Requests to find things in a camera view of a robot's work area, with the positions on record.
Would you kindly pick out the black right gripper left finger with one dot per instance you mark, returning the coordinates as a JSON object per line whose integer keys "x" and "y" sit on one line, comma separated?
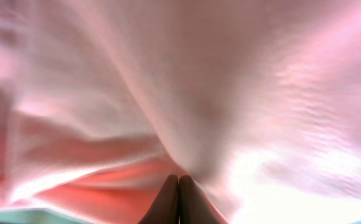
{"x": 164, "y": 209}

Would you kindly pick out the salmon pink t-shirt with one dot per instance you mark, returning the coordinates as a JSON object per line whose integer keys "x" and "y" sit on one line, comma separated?
{"x": 258, "y": 101}

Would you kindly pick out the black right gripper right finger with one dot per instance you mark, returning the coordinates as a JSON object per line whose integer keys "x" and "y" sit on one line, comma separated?
{"x": 193, "y": 208}

